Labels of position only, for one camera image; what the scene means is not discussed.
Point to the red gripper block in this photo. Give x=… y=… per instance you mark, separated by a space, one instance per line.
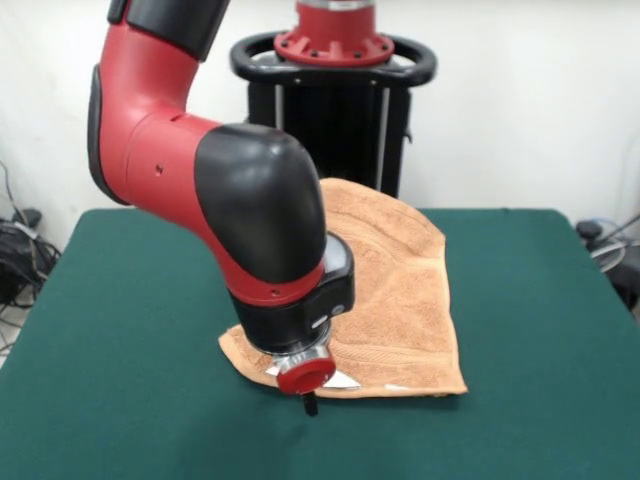
x=306 y=377

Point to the tan terry towel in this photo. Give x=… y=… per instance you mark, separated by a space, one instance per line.
x=400 y=300

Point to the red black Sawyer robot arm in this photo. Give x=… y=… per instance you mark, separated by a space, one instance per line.
x=250 y=200

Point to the dark green table cloth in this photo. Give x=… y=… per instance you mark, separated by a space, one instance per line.
x=150 y=300

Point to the black oval device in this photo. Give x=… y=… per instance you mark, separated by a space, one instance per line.
x=590 y=229

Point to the black bulky object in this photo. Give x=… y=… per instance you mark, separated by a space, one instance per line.
x=631 y=285

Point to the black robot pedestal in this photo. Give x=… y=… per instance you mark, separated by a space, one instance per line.
x=340 y=125

